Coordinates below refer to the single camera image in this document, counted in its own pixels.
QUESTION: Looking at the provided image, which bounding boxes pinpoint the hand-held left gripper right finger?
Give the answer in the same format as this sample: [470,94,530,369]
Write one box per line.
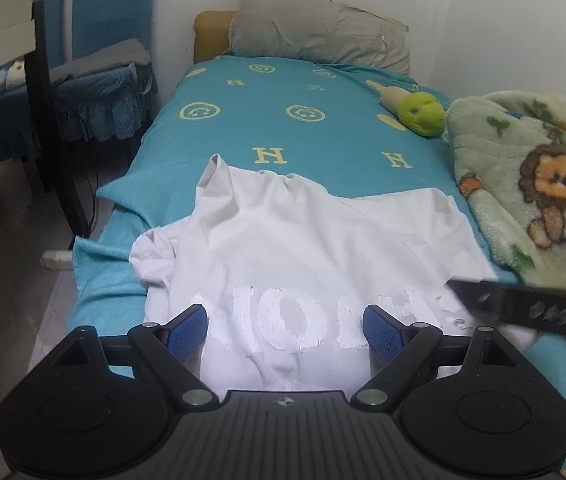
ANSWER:
[350,305,545,408]

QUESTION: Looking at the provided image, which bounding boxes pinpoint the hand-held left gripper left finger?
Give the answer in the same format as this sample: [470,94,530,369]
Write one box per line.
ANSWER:
[28,305,220,408]

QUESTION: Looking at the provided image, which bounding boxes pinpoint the white t-shirt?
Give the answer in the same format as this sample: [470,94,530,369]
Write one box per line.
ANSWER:
[128,154,539,396]

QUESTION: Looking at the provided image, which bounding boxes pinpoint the green lion printed blanket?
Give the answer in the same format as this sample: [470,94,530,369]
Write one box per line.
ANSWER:
[446,90,566,292]

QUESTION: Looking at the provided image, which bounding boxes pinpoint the white power strip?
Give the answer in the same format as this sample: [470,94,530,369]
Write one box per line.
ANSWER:
[41,251,74,270]

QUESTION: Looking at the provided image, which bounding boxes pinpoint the teal printed bed sheet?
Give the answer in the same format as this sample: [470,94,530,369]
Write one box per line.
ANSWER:
[65,55,520,391]

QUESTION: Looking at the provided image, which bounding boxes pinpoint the green plush toy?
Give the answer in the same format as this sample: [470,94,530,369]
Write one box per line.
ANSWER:
[365,80,448,139]

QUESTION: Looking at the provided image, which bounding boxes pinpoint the grey cloth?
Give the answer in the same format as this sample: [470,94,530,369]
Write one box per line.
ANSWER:
[50,40,159,97]

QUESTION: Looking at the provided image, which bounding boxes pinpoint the brown headboard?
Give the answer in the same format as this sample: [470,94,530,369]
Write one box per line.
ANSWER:
[193,10,238,64]

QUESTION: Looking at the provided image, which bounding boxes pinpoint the grey pillow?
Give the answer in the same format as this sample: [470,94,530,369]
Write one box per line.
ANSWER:
[228,0,411,76]

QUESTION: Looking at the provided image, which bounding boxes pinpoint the small white plush toy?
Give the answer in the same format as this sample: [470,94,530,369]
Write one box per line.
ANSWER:
[0,60,26,99]

